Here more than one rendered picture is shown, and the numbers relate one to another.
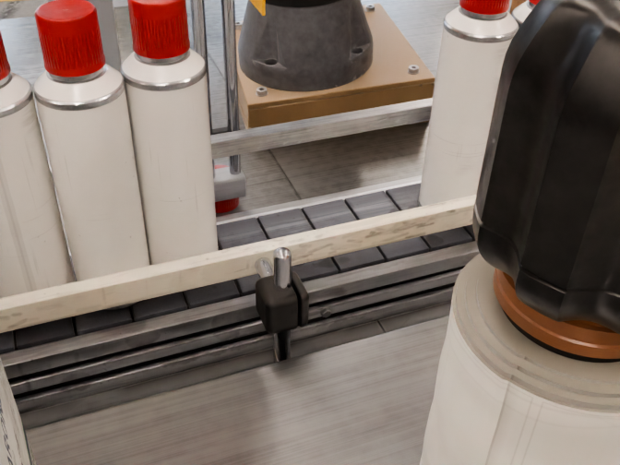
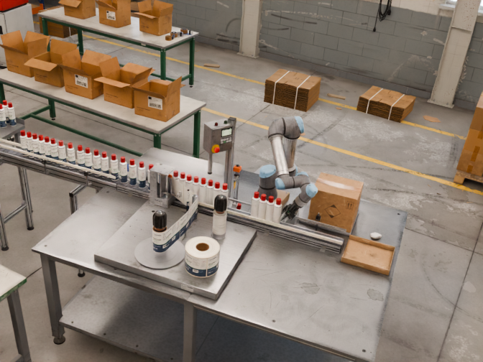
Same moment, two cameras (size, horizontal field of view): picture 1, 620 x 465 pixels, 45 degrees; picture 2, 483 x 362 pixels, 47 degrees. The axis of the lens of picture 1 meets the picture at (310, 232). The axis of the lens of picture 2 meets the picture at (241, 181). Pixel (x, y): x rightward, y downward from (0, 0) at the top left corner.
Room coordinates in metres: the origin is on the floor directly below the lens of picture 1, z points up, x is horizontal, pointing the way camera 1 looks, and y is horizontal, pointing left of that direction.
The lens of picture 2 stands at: (-1.88, -2.04, 3.03)
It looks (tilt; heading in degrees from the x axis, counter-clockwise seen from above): 31 degrees down; 41
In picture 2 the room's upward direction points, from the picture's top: 5 degrees clockwise
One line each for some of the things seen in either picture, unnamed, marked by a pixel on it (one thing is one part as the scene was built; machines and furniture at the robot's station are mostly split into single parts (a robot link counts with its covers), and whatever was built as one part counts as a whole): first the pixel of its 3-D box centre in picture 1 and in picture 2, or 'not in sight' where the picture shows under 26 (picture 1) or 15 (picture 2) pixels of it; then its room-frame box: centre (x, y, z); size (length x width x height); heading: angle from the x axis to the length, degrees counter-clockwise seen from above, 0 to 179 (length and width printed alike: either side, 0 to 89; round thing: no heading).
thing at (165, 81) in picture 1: (172, 146); (224, 197); (0.42, 0.09, 0.98); 0.05 x 0.05 x 0.20
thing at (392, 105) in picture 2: not in sight; (386, 103); (4.76, 1.20, 0.11); 0.65 x 0.54 x 0.22; 101
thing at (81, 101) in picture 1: (94, 165); (216, 195); (0.39, 0.14, 0.98); 0.05 x 0.05 x 0.20
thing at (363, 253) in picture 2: not in sight; (368, 253); (0.80, -0.84, 0.85); 0.30 x 0.26 x 0.04; 112
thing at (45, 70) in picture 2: not in sight; (52, 64); (0.85, 3.01, 0.97); 0.44 x 0.38 x 0.37; 19
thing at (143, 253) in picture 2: not in sight; (159, 252); (-0.20, 0.02, 0.89); 0.31 x 0.31 x 0.01
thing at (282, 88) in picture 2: not in sight; (292, 89); (3.99, 2.25, 0.16); 0.65 x 0.54 x 0.32; 108
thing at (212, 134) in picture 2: not in sight; (218, 136); (0.46, 0.21, 1.38); 0.17 x 0.10 x 0.19; 167
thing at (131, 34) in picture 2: not in sight; (118, 50); (2.63, 4.38, 0.39); 2.20 x 0.80 x 0.78; 104
